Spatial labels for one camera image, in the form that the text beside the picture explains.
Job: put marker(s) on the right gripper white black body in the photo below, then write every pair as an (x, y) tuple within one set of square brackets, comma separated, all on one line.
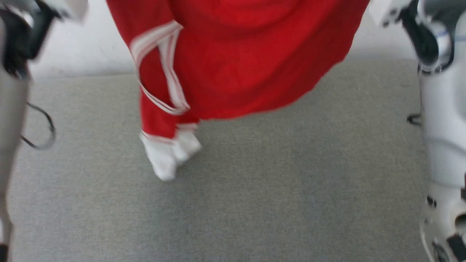
[(387, 11)]

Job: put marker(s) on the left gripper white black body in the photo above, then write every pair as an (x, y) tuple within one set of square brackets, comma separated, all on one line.
[(69, 7)]

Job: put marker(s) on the red jersey with white trim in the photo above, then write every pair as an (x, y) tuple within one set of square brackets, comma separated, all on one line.
[(247, 54)]

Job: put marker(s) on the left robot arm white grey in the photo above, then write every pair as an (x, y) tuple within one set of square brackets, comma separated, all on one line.
[(12, 109)]

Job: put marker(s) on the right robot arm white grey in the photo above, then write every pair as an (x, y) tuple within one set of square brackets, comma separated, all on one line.
[(444, 127)]

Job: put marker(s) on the grey-green fabric sofa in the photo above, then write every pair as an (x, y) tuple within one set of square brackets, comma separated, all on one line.
[(276, 182)]

